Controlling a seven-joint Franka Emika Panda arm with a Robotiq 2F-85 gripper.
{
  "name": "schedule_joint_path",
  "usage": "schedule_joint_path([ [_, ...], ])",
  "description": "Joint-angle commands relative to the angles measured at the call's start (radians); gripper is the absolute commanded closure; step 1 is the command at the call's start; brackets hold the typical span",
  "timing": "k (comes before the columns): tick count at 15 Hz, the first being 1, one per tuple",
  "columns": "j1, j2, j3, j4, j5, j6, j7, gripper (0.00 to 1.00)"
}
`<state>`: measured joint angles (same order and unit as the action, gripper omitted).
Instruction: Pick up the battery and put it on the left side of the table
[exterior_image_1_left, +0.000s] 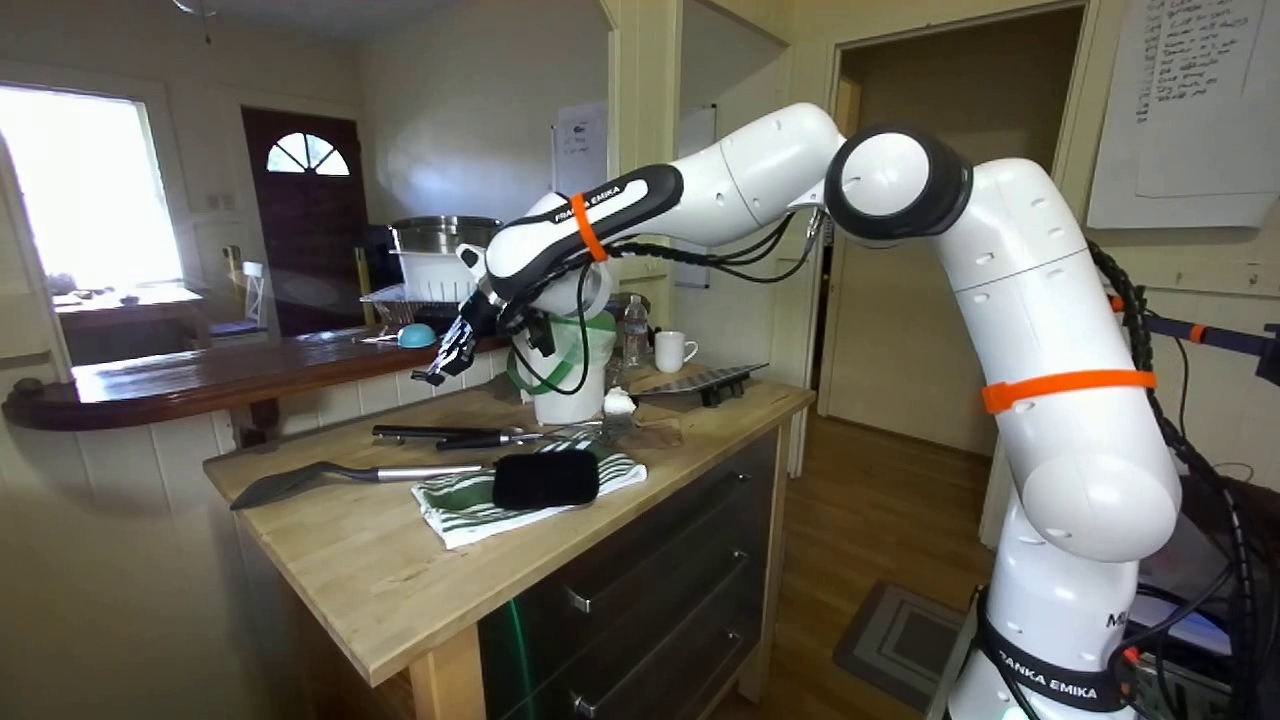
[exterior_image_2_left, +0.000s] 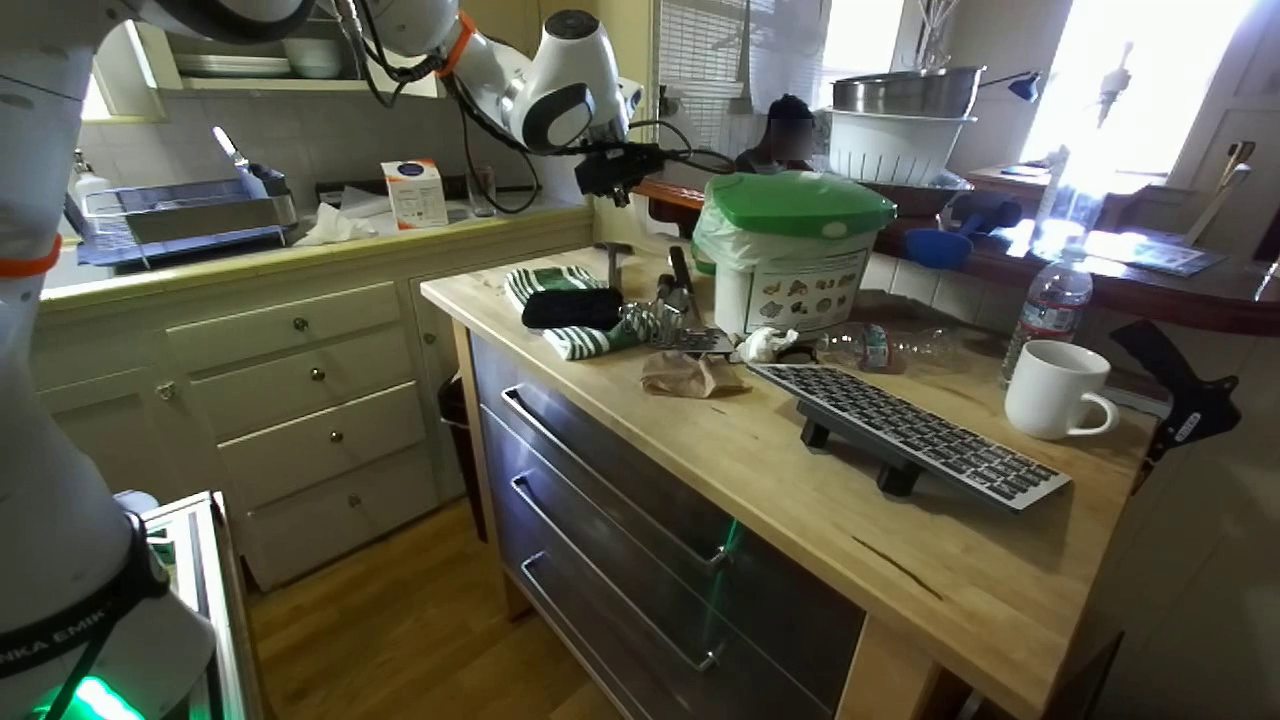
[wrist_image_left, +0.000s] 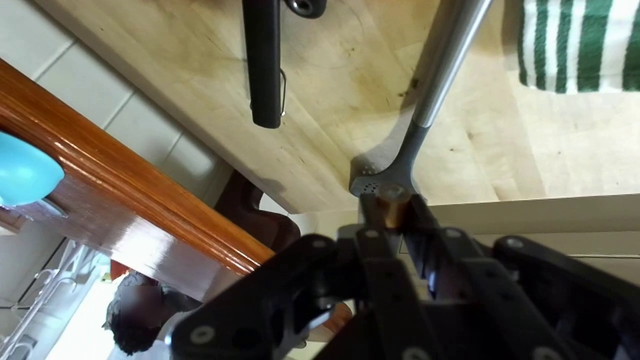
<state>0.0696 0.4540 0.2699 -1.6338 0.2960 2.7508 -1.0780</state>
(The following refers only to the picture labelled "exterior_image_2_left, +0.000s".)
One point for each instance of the large metal pot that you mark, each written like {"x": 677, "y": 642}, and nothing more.
{"x": 905, "y": 90}

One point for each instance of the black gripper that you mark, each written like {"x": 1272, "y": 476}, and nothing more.
{"x": 617, "y": 171}

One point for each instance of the blue white papers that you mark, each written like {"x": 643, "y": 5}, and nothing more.
{"x": 1106, "y": 250}

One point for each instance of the white computer mouse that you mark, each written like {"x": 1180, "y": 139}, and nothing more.
{"x": 767, "y": 341}

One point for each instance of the white ceramic mug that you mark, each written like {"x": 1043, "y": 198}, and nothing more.
{"x": 1053, "y": 387}

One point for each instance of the person in dark cap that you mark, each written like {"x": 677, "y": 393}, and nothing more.
{"x": 783, "y": 133}

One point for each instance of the clear plastic bottle lying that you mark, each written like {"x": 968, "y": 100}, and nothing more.
{"x": 872, "y": 345}

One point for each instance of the black cylinder with clip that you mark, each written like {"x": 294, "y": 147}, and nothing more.
{"x": 569, "y": 310}

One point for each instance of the clear upright water bottle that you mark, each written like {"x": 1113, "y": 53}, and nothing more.
{"x": 1059, "y": 300}

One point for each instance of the green white striped cloth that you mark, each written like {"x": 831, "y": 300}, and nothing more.
{"x": 538, "y": 283}

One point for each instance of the white crumpled plastic bag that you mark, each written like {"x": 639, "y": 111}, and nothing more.
{"x": 351, "y": 222}

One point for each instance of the stack of white plates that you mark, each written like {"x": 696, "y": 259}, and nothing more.
{"x": 232, "y": 65}

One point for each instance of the steel table drawer unit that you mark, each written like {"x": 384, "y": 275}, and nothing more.
{"x": 613, "y": 535}

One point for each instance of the slim silver black keyboard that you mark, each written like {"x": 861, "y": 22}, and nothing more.
{"x": 921, "y": 432}

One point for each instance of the clear crumpled plastic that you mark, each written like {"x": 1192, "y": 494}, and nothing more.
{"x": 654, "y": 326}

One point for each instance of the black camera stand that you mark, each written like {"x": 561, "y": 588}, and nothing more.
{"x": 1184, "y": 393}

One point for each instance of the blue bowl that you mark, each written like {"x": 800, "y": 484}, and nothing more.
{"x": 938, "y": 246}

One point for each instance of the cream cabinet with drawers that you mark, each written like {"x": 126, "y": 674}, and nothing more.
{"x": 294, "y": 403}

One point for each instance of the crumpled brown paper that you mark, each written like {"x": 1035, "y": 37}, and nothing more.
{"x": 681, "y": 374}

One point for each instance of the dark blue dish rack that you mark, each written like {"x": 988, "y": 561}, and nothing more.
{"x": 184, "y": 212}

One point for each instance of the white bin with green lid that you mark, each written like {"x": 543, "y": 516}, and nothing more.
{"x": 787, "y": 207}

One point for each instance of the white plastic basket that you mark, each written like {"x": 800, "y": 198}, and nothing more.
{"x": 896, "y": 147}

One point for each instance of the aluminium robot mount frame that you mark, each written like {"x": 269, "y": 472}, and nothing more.
{"x": 203, "y": 586}

